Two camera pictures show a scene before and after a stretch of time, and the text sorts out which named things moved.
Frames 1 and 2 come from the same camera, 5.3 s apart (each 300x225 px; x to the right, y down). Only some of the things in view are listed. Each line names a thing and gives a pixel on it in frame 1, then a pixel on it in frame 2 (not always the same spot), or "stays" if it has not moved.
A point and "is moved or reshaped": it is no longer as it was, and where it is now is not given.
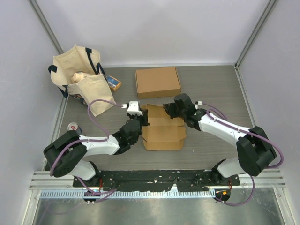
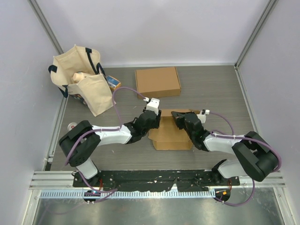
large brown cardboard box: [157, 82] stays
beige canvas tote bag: [78, 73] stays
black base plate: [184, 180] stays
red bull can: [72, 126] stays
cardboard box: [163, 133] is moved or reshaped
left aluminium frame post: [39, 12] stays
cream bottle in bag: [78, 76] stays
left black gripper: [144, 117] → [156, 124]
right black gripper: [169, 108] → [178, 118]
